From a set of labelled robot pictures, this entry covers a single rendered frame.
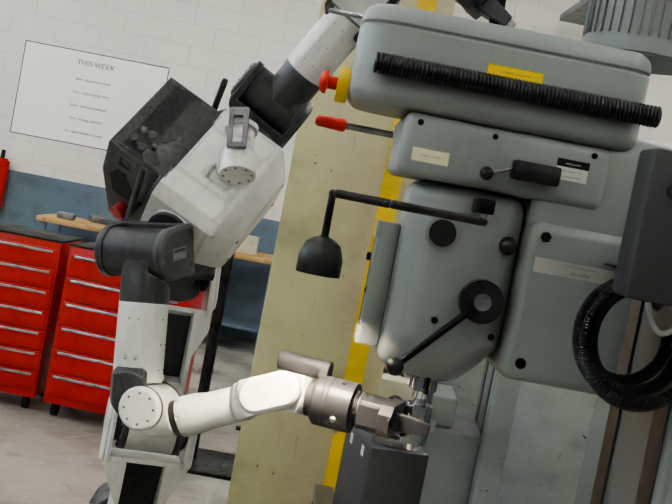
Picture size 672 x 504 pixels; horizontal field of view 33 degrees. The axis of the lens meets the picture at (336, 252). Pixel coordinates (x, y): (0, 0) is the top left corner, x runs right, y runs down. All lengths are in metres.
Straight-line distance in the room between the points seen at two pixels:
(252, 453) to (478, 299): 2.03
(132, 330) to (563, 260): 0.76
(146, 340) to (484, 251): 0.63
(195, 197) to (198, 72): 8.92
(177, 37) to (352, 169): 7.54
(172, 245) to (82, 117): 9.12
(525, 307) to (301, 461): 2.00
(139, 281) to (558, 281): 0.73
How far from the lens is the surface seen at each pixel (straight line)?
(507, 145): 1.80
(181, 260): 2.06
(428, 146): 1.78
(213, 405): 2.00
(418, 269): 1.81
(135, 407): 2.02
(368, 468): 2.24
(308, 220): 3.61
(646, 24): 1.90
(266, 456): 3.72
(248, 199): 2.14
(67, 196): 11.13
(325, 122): 1.99
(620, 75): 1.84
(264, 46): 10.99
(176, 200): 2.10
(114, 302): 6.52
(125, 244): 2.05
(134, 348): 2.03
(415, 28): 1.79
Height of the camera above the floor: 1.58
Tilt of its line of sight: 3 degrees down
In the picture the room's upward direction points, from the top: 11 degrees clockwise
